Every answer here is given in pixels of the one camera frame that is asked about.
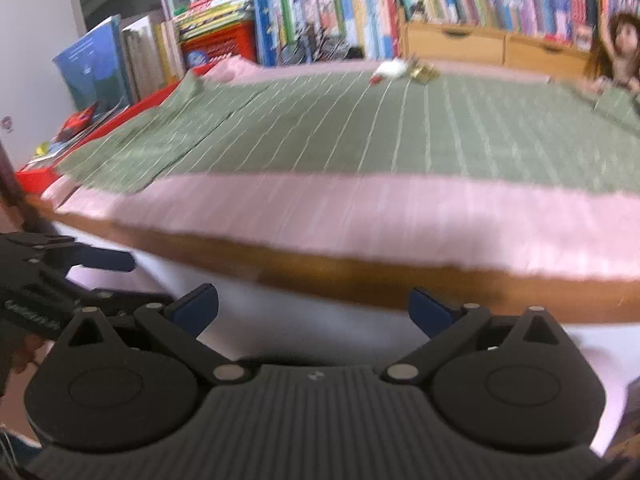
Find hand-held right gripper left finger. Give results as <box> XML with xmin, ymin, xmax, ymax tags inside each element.
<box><xmin>52</xmin><ymin>282</ymin><xmax>251</xmax><ymax>387</ymax></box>

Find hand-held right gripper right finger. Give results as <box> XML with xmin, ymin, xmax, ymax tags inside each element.
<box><xmin>380</xmin><ymin>287</ymin><xmax>572</xmax><ymax>387</ymax></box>

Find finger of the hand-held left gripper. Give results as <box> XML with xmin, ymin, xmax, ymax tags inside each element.
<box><xmin>94</xmin><ymin>287</ymin><xmax>176</xmax><ymax>312</ymax></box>
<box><xmin>64</xmin><ymin>244</ymin><xmax>137</xmax><ymax>274</ymax></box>

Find person's left hand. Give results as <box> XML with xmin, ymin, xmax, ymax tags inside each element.
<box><xmin>0</xmin><ymin>332</ymin><xmax>51</xmax><ymax>377</ymax></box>

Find wooden table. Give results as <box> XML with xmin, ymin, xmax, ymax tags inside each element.
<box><xmin>24</xmin><ymin>195</ymin><xmax>640</xmax><ymax>324</ymax></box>

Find red tray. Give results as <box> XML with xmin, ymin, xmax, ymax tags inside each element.
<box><xmin>15</xmin><ymin>77</ymin><xmax>187</xmax><ymax>194</ymax></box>

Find pink table mat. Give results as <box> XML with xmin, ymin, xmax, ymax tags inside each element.
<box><xmin>42</xmin><ymin>55</ymin><xmax>640</xmax><ymax>282</ymax></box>

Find red toy car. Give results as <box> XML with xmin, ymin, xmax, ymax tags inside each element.
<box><xmin>52</xmin><ymin>102</ymin><xmax>101</xmax><ymax>144</ymax></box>

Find green checked cloth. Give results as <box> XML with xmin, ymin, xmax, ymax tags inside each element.
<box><xmin>54</xmin><ymin>67</ymin><xmax>640</xmax><ymax>197</ymax></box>

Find large blue book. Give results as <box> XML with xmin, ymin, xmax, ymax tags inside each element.
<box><xmin>52</xmin><ymin>15</ymin><xmax>136</xmax><ymax>112</ymax></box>

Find upright pale books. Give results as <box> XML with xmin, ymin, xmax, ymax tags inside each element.
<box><xmin>119</xmin><ymin>15</ymin><xmax>184</xmax><ymax>99</ymax></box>

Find gold crumpled wrapper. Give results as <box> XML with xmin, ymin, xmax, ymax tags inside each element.
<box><xmin>409</xmin><ymin>59</ymin><xmax>441</xmax><ymax>84</ymax></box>

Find white crumpled tissue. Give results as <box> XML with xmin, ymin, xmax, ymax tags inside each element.
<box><xmin>377</xmin><ymin>58</ymin><xmax>414</xmax><ymax>81</ymax></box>

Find red plastic basket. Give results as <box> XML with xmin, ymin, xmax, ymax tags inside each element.
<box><xmin>179</xmin><ymin>22</ymin><xmax>259</xmax><ymax>69</ymax></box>

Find wooden drawer organizer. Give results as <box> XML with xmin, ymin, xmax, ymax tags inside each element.
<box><xmin>399</xmin><ymin>7</ymin><xmax>594</xmax><ymax>69</ymax></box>

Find stack of flat books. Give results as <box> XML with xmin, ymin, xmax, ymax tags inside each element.
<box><xmin>172</xmin><ymin>0</ymin><xmax>254</xmax><ymax>41</ymax></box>

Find black bicycle model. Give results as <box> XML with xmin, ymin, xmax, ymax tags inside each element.
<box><xmin>294</xmin><ymin>24</ymin><xmax>352</xmax><ymax>64</ymax></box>

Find brown-haired doll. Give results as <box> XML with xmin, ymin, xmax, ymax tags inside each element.
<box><xmin>582</xmin><ymin>10</ymin><xmax>640</xmax><ymax>97</ymax></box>

